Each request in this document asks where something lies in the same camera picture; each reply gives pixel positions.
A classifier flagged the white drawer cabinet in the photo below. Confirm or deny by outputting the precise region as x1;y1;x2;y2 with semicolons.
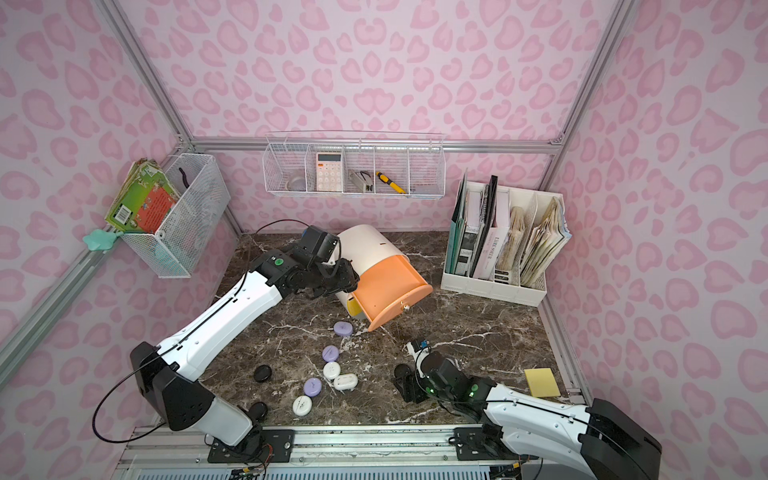
336;224;408;319

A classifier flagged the orange top drawer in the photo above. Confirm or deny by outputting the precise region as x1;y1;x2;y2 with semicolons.
352;255;433;332

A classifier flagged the black earphone case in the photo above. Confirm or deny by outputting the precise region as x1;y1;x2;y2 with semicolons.
253;364;273;383
394;364;412;381
247;401;269;422

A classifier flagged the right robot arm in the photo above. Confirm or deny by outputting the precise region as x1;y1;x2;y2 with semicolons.
393;343;662;479

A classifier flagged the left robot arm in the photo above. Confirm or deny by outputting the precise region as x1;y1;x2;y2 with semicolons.
130;226;359;454

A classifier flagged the purple earphone case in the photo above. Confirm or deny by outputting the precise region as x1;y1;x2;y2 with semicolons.
333;321;354;337
303;377;323;398
322;345;340;363

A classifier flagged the clear tape roll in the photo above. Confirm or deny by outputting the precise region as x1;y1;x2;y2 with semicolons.
286;175;307;192

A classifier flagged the white earphone case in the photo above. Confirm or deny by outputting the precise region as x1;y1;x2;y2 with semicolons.
292;395;313;417
333;373;359;391
323;361;341;382

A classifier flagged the yellow sticky note pad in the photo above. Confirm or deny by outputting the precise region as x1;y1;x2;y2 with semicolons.
524;368;561;398

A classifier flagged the pink white calculator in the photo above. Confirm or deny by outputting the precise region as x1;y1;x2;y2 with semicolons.
316;152;343;192

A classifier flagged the white file organizer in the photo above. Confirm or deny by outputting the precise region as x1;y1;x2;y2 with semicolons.
441;176;572;306

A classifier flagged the green red booklet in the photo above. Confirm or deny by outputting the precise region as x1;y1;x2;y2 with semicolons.
105;158;180;234

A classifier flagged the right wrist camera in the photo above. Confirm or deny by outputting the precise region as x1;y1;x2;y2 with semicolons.
406;340;431;368

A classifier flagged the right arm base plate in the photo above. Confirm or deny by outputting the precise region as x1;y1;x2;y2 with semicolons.
448;424;520;461

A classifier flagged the white wire wall shelf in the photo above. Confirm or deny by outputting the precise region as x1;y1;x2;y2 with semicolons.
262;131;446;199

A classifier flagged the white mesh wall basket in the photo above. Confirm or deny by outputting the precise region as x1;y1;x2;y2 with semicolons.
122;153;231;279

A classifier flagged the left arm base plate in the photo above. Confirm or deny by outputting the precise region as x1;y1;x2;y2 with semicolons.
207;428;296;464

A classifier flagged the mint green wall hook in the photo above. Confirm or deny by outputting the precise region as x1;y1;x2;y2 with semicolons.
82;229;123;252

